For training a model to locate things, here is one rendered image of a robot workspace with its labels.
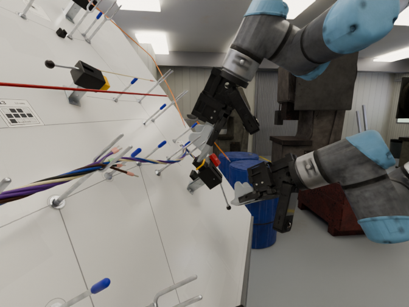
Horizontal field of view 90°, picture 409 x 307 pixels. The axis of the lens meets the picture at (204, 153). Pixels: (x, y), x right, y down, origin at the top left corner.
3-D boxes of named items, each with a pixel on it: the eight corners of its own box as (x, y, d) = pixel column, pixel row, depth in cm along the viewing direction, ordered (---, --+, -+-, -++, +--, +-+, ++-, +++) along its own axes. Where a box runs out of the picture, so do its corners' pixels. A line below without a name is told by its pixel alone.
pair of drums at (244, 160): (263, 204, 303) (266, 150, 288) (282, 251, 197) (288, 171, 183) (218, 202, 310) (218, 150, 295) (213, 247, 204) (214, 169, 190)
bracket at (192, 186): (192, 195, 56) (206, 186, 54) (186, 189, 55) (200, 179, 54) (195, 186, 60) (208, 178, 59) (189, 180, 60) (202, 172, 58)
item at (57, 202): (67, 205, 28) (137, 145, 23) (55, 211, 26) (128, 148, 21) (58, 193, 28) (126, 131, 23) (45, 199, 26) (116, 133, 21)
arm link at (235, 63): (257, 65, 48) (262, 64, 40) (248, 84, 50) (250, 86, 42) (229, 50, 47) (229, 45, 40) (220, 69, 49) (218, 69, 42)
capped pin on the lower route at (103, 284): (44, 320, 20) (98, 290, 17) (50, 301, 21) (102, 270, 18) (60, 321, 20) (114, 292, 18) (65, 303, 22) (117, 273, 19)
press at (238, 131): (240, 157, 649) (243, 80, 607) (252, 164, 547) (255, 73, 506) (202, 158, 635) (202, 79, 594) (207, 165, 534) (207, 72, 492)
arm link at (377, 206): (429, 223, 37) (397, 167, 40) (419, 246, 31) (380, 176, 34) (379, 227, 44) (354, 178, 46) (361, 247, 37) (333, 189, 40)
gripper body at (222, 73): (195, 111, 54) (215, 66, 49) (224, 126, 54) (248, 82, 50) (189, 116, 47) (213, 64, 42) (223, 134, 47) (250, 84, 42)
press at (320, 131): (274, 195, 335) (286, 16, 288) (251, 174, 457) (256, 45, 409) (353, 192, 348) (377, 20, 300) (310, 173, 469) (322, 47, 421)
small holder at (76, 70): (27, 72, 35) (49, 41, 33) (80, 92, 43) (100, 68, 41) (32, 92, 34) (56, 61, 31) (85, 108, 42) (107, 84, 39)
